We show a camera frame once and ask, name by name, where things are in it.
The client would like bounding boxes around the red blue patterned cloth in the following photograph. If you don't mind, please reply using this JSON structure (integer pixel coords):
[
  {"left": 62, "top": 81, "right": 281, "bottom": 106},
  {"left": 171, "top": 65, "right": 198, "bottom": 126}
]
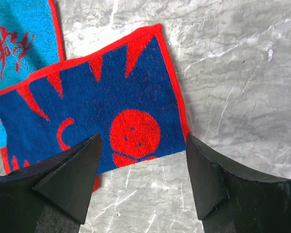
[{"left": 0, "top": 0, "right": 192, "bottom": 192}]

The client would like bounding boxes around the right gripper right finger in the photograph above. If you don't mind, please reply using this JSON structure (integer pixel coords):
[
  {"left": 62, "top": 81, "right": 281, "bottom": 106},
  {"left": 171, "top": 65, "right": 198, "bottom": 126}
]
[{"left": 186, "top": 134, "right": 291, "bottom": 233}]

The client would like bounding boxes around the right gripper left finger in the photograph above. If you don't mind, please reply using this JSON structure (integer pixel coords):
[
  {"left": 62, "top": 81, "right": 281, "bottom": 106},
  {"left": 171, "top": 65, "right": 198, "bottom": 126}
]
[{"left": 0, "top": 134, "right": 102, "bottom": 233}]

